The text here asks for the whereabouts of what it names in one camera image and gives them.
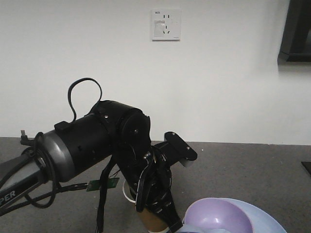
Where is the white wall socket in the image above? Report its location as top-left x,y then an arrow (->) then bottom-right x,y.
151,8 -> 182,41

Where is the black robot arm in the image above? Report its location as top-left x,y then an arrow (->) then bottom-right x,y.
0,100 -> 197,233

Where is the brown paper cup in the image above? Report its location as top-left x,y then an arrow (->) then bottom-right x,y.
122,181 -> 169,233

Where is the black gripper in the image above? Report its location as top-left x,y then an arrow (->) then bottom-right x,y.
116,132 -> 198,231

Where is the light blue plate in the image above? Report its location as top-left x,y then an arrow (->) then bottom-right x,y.
178,198 -> 286,233

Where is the purple plastic bowl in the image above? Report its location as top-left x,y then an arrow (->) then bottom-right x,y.
183,198 -> 254,233

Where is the green circuit board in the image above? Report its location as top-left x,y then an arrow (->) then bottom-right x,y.
86,177 -> 120,192

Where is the black gas stove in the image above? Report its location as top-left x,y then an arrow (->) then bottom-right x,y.
301,161 -> 311,176

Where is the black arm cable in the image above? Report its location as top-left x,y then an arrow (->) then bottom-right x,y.
67,77 -> 103,122

